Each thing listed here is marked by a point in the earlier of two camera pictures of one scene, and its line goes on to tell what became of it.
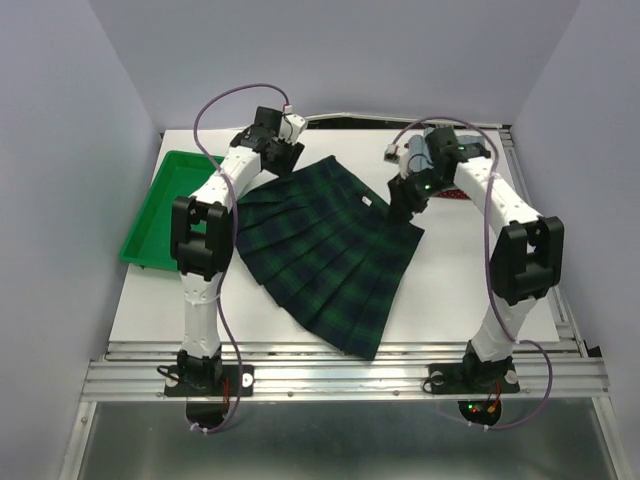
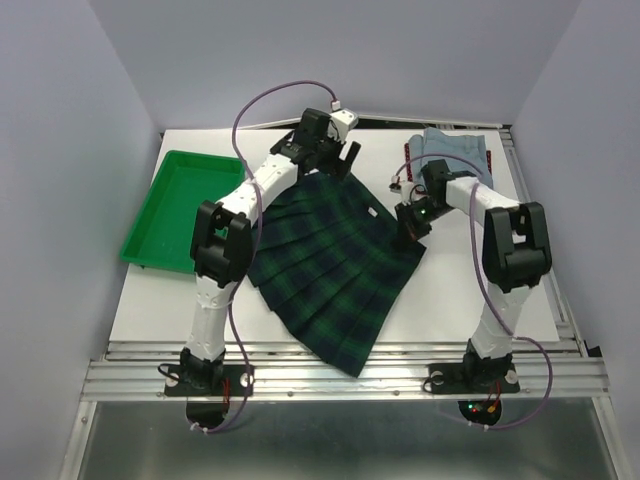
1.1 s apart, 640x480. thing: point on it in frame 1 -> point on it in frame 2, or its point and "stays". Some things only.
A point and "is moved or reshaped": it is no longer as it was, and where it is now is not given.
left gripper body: (285, 158) -> (326, 159)
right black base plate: (466, 378) stays
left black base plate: (174, 385) stays
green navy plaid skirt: (329, 249) is moved or reshaped
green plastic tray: (149, 240) stays
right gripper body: (416, 188) -> (415, 217)
